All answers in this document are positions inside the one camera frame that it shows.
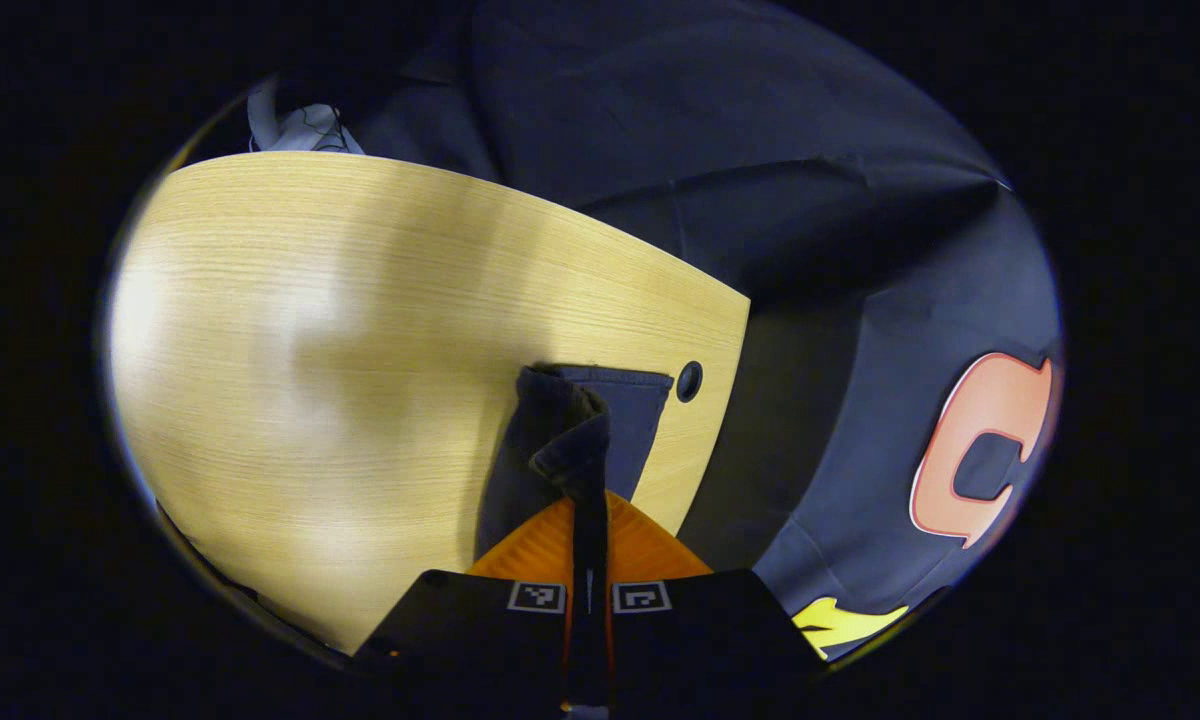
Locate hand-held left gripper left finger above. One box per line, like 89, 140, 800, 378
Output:
352, 492, 591, 713

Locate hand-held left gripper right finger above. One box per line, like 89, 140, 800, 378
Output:
590, 490, 831, 713

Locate dark grey jeans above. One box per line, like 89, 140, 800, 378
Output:
475, 363, 676, 561

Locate black backdrop cloth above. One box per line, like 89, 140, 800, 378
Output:
340, 0, 1066, 666

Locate pale crumpled cloth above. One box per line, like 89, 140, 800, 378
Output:
247, 78, 366, 156

